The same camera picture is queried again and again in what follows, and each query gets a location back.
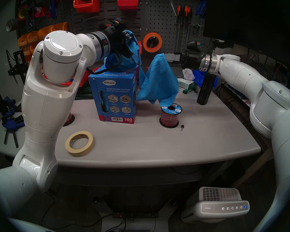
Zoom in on blue handled pliers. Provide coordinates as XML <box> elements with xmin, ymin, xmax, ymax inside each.
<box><xmin>195</xmin><ymin>0</ymin><xmax>207</xmax><ymax>19</ymax></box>

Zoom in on blue shop towel box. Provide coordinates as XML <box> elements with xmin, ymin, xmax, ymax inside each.
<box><xmin>88</xmin><ymin>65</ymin><xmax>139</xmax><ymax>124</ymax></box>

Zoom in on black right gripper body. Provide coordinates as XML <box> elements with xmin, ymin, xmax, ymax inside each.
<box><xmin>181</xmin><ymin>51</ymin><xmax>204</xmax><ymax>70</ymax></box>

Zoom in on black cylindrical bottle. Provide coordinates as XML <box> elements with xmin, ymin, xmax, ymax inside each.
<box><xmin>196</xmin><ymin>73</ymin><xmax>217</xmax><ymax>106</ymax></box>

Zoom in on orange black screwdriver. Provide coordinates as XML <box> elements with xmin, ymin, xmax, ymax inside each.
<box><xmin>175</xmin><ymin>5</ymin><xmax>183</xmax><ymax>53</ymax></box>
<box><xmin>182</xmin><ymin>6</ymin><xmax>190</xmax><ymax>44</ymax></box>

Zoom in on dark grey pegboard panel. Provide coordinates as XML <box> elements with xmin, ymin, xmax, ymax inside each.
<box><xmin>17</xmin><ymin>0</ymin><xmax>215</xmax><ymax>63</ymax></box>

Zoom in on grey duct tape roll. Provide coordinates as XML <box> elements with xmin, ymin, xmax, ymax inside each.
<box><xmin>6</xmin><ymin>18</ymin><xmax>19</xmax><ymax>32</ymax></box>

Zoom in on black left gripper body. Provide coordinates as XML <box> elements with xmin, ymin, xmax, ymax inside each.
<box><xmin>108</xmin><ymin>28</ymin><xmax>134</xmax><ymax>59</ymax></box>

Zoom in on blue clamp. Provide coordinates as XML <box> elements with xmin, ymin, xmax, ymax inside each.
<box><xmin>4</xmin><ymin>96</ymin><xmax>17</xmax><ymax>110</ymax></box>
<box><xmin>1</xmin><ymin>111</ymin><xmax>25</xmax><ymax>148</ymax></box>

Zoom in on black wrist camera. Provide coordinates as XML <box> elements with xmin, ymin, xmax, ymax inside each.
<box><xmin>106</xmin><ymin>18</ymin><xmax>124</xmax><ymax>33</ymax></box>
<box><xmin>187</xmin><ymin>41</ymin><xmax>201</xmax><ymax>52</ymax></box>

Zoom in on red wire spool labelled 20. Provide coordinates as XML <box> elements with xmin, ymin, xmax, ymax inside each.
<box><xmin>63</xmin><ymin>113</ymin><xmax>75</xmax><ymax>127</ymax></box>

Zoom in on yellow bin labelled M3X6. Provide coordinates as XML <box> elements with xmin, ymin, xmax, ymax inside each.
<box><xmin>50</xmin><ymin>22</ymin><xmax>68</xmax><ymax>32</ymax></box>

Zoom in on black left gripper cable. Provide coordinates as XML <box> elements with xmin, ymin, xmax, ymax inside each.
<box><xmin>87</xmin><ymin>56</ymin><xmax>122</xmax><ymax>75</ymax></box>

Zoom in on red yellow tape roll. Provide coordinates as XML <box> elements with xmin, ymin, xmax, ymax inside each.
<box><xmin>17</xmin><ymin>5</ymin><xmax>29</xmax><ymax>22</ymax></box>

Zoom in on blue microfiber towel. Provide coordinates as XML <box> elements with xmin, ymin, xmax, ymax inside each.
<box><xmin>136</xmin><ymin>53</ymin><xmax>179</xmax><ymax>106</ymax></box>
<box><xmin>104</xmin><ymin>30</ymin><xmax>146</xmax><ymax>89</ymax></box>

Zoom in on black power strip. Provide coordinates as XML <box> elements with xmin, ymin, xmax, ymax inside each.
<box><xmin>112</xmin><ymin>211</ymin><xmax>159</xmax><ymax>220</ymax></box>

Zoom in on blue hand tool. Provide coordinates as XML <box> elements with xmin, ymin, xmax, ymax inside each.
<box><xmin>50</xmin><ymin>0</ymin><xmax>58</xmax><ymax>20</ymax></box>

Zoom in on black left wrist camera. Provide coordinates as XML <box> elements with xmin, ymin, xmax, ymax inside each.
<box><xmin>106</xmin><ymin>18</ymin><xmax>124</xmax><ymax>33</ymax></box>

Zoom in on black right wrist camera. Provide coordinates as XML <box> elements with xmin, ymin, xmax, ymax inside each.
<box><xmin>187</xmin><ymin>41</ymin><xmax>201</xmax><ymax>52</ymax></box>

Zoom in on green cutting mat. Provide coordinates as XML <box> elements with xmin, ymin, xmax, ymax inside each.
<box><xmin>74</xmin><ymin>85</ymin><xmax>93</xmax><ymax>100</ymax></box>

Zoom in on red wire spool labelled 18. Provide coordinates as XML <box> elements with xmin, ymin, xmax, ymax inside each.
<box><xmin>159</xmin><ymin>103</ymin><xmax>183</xmax><ymax>128</ymax></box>

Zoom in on beige masking tape roll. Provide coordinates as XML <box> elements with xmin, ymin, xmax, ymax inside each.
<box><xmin>65</xmin><ymin>131</ymin><xmax>94</xmax><ymax>157</ymax></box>

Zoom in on black metal stand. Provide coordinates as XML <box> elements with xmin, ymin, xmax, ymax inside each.
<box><xmin>6</xmin><ymin>49</ymin><xmax>29</xmax><ymax>84</ymax></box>

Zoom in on dark red plastic bin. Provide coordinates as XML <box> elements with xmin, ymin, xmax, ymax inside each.
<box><xmin>117</xmin><ymin>0</ymin><xmax>139</xmax><ymax>11</ymax></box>

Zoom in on blue plastic bin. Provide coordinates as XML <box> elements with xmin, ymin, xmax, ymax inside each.
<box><xmin>193</xmin><ymin>70</ymin><xmax>218</xmax><ymax>88</ymax></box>

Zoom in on black monitor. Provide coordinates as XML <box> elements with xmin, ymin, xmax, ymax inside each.
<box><xmin>203</xmin><ymin>0</ymin><xmax>290</xmax><ymax>72</ymax></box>

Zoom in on orange tape roll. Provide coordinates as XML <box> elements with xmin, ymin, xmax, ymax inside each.
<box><xmin>143</xmin><ymin>32</ymin><xmax>163</xmax><ymax>53</ymax></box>

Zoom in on white air purifier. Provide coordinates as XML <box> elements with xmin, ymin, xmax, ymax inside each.
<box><xmin>181</xmin><ymin>187</ymin><xmax>250</xmax><ymax>223</ymax></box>

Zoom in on Kimtech tissue box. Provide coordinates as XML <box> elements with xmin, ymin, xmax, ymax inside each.
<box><xmin>178</xmin><ymin>68</ymin><xmax>197</xmax><ymax>94</ymax></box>

